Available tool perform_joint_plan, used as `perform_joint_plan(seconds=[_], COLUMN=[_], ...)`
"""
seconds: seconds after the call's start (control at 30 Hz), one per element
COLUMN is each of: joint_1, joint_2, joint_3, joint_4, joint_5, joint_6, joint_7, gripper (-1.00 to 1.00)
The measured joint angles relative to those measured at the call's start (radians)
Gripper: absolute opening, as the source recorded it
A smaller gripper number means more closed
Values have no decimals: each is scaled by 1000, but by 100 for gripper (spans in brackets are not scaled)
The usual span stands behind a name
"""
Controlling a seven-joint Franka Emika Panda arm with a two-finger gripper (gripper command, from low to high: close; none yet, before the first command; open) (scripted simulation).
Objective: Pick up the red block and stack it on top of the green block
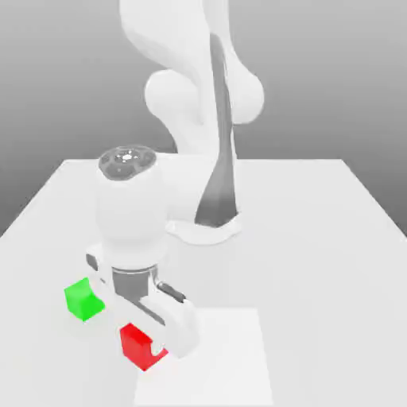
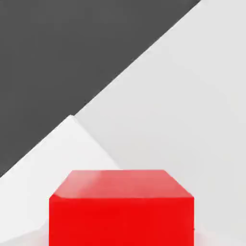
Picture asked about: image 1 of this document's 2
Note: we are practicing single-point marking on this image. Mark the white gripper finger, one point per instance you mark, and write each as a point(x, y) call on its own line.
point(158, 347)

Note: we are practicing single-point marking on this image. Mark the small green cube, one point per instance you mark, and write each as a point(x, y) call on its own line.
point(82, 305)

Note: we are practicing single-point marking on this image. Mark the small red cube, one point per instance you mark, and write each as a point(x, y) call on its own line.
point(135, 348)

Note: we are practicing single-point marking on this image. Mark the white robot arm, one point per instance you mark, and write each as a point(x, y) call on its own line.
point(133, 210)

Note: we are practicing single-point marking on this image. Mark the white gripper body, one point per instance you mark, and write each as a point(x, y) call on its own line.
point(178, 327)

